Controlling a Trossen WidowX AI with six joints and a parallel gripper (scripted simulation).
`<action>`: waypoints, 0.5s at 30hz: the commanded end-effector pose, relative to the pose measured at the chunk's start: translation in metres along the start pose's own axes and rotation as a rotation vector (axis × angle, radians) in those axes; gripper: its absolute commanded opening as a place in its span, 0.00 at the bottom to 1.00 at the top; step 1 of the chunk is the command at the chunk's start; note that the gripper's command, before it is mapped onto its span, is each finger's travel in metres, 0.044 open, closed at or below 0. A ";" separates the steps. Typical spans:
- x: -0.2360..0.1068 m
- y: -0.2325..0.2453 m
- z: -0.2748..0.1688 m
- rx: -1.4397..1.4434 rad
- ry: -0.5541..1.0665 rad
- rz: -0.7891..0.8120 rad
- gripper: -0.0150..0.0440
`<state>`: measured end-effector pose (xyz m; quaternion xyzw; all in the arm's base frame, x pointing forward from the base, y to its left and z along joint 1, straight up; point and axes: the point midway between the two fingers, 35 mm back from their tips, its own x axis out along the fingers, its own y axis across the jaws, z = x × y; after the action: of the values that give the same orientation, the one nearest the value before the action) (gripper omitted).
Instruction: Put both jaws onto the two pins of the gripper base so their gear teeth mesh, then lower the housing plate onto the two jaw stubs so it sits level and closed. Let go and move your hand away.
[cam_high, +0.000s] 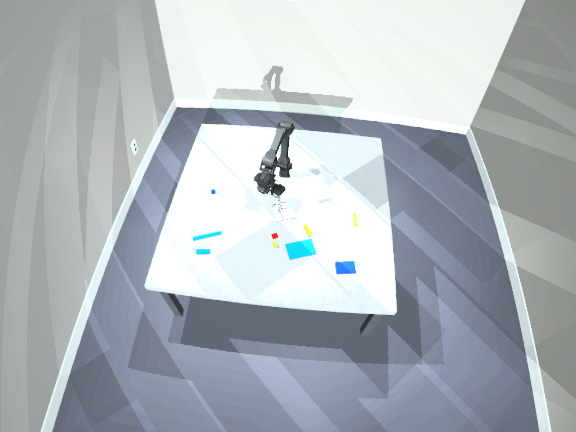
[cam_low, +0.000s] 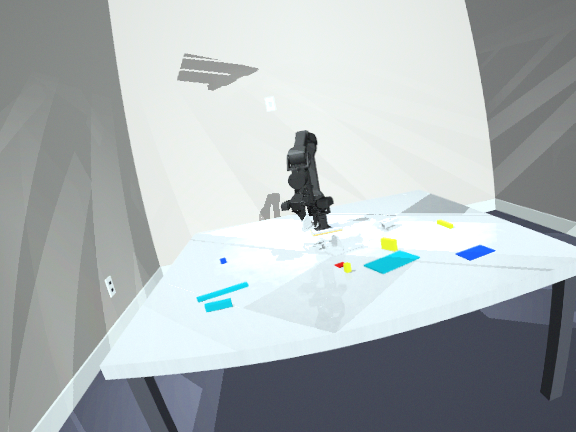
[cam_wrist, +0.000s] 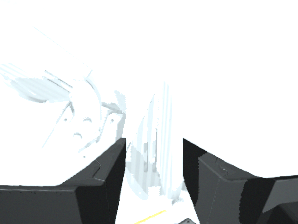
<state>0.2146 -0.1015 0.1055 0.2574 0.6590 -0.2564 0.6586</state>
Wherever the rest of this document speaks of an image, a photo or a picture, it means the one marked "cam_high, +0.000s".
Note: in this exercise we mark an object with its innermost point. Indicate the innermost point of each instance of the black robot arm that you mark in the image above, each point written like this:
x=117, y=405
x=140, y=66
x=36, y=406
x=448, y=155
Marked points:
x=269, y=160

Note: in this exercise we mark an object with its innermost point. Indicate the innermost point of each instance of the blue flat rectangular pad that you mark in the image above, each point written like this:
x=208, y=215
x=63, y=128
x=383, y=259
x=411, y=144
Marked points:
x=345, y=267

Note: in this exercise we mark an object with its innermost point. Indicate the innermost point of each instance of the cyan flat plate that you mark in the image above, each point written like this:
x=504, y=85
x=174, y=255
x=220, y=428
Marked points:
x=300, y=249

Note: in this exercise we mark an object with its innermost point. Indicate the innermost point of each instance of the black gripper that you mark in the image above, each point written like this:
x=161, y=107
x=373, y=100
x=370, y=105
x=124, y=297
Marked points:
x=278, y=189

